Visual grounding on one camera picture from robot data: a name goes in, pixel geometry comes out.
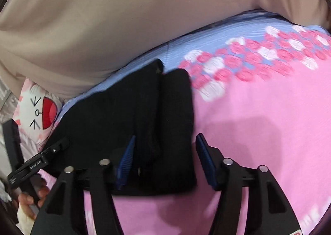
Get beige cloth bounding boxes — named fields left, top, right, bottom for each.
left=0, top=0, right=331, bottom=101

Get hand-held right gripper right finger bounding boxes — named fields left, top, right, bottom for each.
left=195, top=134, right=300, bottom=235

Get pink floral blanket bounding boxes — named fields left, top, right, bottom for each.
left=44, top=10, right=331, bottom=235

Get person's left hand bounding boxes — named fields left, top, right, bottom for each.
left=18, top=173, right=50, bottom=221

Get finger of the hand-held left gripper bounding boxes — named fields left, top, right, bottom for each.
left=39, top=137, right=71, bottom=158

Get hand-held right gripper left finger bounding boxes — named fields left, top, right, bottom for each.
left=31, top=135, right=137, bottom=235

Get black pants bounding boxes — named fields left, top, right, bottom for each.
left=44, top=58, right=199, bottom=197

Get cat print pillow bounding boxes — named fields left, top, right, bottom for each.
left=13, top=78, right=65, bottom=147

